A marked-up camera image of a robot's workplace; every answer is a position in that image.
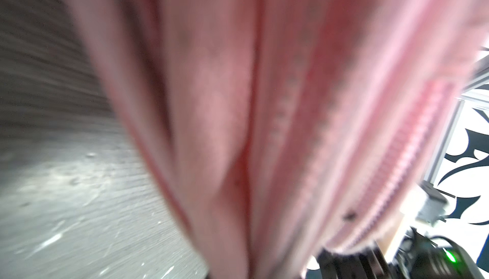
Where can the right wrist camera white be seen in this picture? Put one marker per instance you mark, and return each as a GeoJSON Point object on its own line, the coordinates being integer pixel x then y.
{"type": "Point", "coordinates": [424, 203]}

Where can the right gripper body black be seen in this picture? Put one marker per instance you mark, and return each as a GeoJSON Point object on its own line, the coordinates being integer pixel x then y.
{"type": "Point", "coordinates": [417, 257]}

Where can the pink student backpack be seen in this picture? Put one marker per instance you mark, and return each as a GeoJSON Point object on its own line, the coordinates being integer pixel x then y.
{"type": "Point", "coordinates": [277, 128]}

